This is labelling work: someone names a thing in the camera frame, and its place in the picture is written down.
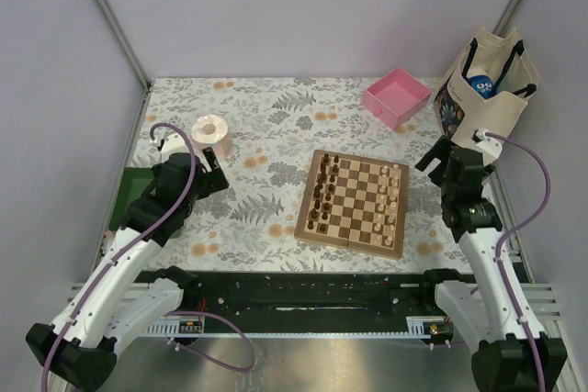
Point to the wooden chess board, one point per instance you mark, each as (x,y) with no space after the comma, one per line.
(356,203)

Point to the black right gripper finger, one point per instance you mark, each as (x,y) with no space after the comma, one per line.
(440,151)
(437,176)

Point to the peach toilet paper roll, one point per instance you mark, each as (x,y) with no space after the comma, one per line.
(213,131)

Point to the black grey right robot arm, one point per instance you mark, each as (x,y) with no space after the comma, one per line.
(510,349)

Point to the blue white bottle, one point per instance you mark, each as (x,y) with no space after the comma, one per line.
(481,82)

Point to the floral table mat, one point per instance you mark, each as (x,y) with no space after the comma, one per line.
(276,125)

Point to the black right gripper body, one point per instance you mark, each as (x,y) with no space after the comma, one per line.
(445,193)

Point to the cream canvas tote bag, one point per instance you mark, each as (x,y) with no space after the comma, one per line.
(460,110)

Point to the green open box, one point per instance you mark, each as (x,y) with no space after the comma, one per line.
(133,182)

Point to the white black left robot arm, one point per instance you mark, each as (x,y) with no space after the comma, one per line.
(83,343)

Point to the pink open box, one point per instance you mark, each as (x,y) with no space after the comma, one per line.
(395,98)

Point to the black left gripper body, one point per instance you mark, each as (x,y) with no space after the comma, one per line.
(200,189)

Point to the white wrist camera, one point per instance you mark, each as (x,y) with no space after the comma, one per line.
(489,147)
(174,148)

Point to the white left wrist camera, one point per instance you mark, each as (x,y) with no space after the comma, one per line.
(174,148)

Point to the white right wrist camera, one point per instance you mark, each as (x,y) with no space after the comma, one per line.
(489,147)

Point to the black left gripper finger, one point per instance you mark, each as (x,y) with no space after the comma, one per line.
(216,181)
(211,158)

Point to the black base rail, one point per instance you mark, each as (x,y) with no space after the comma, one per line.
(317,302)

